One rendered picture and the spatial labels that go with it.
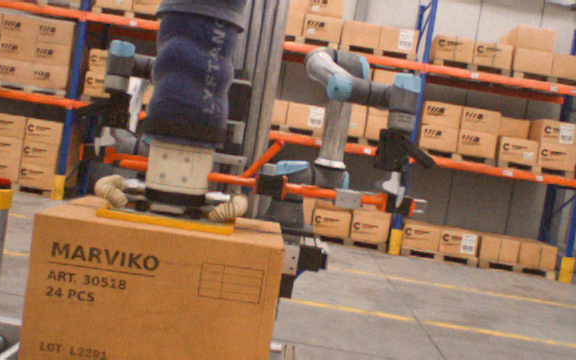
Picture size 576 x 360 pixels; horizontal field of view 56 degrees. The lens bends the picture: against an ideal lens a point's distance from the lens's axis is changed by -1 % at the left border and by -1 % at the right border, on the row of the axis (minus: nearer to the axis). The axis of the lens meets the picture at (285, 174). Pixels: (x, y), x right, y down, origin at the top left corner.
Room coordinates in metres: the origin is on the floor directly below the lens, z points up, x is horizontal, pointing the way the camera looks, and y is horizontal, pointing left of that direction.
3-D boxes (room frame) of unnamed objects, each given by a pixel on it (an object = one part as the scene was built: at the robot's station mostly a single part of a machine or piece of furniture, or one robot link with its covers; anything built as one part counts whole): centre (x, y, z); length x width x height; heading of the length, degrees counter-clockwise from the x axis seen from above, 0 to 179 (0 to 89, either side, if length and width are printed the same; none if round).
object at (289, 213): (1.95, -0.02, 1.09); 0.15 x 0.15 x 0.10
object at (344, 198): (1.50, -0.18, 1.19); 0.07 x 0.07 x 0.04; 3
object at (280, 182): (1.49, 0.04, 1.20); 0.10 x 0.08 x 0.06; 3
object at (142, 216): (1.38, 0.28, 1.09); 0.34 x 0.10 x 0.05; 93
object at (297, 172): (1.95, -0.03, 1.20); 0.13 x 0.12 x 0.14; 107
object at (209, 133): (1.47, 0.29, 1.31); 0.23 x 0.23 x 0.04
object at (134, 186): (1.47, 0.29, 1.13); 0.34 x 0.25 x 0.06; 93
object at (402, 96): (1.51, -0.29, 1.50); 0.09 x 0.08 x 0.11; 17
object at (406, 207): (1.50, -0.31, 1.20); 0.08 x 0.07 x 0.05; 93
